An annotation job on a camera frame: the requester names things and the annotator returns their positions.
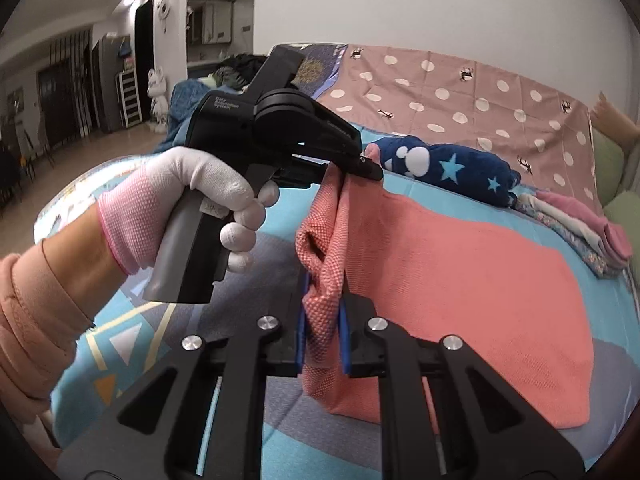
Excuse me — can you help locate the black clothes pile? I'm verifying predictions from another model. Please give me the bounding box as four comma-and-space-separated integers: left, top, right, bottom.
213, 53, 267, 91

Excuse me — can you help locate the left hand white glove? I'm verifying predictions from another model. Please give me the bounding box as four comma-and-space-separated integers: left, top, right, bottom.
98, 148, 280, 275

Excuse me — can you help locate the dark blue patterned pillow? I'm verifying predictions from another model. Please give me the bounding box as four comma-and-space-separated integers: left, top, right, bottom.
282, 42, 348, 99

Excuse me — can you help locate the navy star fleece blanket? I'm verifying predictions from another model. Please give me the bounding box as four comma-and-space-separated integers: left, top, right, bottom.
372, 136, 521, 208

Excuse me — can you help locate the teal blue knit blanket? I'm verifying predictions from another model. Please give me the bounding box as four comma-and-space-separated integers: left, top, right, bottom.
153, 79, 212, 154

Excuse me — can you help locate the white cat figurine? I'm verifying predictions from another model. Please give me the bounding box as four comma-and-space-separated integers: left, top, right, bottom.
148, 67, 169, 133

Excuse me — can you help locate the white storage rack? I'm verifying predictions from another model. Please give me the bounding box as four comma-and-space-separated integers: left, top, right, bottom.
115, 68, 142, 129

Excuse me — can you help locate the brown polka dot blanket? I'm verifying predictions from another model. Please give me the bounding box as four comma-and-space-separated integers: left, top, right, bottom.
318, 44, 602, 214

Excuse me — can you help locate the floral folded garment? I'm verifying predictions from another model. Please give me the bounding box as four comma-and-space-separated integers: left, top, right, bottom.
514, 195, 623, 278

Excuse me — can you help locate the white folded garment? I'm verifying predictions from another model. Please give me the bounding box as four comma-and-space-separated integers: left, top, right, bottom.
518, 193, 605, 257

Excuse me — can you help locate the pink folded garment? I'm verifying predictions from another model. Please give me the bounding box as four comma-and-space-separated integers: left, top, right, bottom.
536, 191, 634, 266

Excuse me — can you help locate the green pillow back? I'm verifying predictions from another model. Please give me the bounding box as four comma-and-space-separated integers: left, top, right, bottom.
593, 130, 625, 206

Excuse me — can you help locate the green pillow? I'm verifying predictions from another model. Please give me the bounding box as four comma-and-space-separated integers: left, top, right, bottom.
604, 191, 640, 245
593, 130, 625, 206

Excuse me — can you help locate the tan brown pillow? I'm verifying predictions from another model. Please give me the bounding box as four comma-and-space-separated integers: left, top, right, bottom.
590, 92, 640, 155

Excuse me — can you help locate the green pillow front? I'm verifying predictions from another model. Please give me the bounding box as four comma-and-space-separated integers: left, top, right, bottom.
604, 191, 640, 245

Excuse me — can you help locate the white wall cabinet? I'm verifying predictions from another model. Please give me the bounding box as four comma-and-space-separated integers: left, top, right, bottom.
188, 0, 232, 46

